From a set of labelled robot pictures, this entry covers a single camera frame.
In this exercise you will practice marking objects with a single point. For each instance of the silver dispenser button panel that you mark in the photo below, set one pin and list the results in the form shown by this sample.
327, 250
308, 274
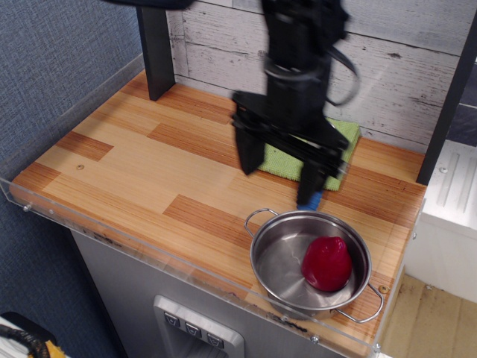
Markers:
186, 333

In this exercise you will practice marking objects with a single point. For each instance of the blue handled metal spoon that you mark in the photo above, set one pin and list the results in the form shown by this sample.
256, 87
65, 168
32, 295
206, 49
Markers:
328, 138

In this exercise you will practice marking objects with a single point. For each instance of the white ribbed appliance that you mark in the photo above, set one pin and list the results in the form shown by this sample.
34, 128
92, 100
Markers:
451, 193

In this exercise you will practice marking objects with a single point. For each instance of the dark vertical post left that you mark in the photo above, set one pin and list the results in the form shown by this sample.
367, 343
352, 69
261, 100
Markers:
156, 50

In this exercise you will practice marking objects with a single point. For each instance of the red plastic strawberry toy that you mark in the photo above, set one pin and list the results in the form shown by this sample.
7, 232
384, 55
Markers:
327, 264

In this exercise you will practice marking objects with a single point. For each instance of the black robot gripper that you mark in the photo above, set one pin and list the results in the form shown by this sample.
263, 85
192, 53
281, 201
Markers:
288, 116

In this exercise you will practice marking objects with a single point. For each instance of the stainless steel pot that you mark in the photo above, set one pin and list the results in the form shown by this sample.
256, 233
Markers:
276, 256

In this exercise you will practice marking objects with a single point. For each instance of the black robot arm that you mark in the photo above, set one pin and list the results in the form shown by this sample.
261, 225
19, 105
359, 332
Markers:
302, 34

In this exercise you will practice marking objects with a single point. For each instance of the yellow object bottom left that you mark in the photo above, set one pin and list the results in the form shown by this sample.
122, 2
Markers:
54, 351

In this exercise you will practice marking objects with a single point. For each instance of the dark vertical post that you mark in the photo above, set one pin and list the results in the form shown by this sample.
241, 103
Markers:
450, 105
156, 50

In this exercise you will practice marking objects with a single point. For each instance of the dark vertical post right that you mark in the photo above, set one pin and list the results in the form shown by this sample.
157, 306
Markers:
450, 105

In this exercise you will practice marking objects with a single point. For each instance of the green microfiber cloth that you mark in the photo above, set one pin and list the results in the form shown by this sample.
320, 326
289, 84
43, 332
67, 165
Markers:
283, 165

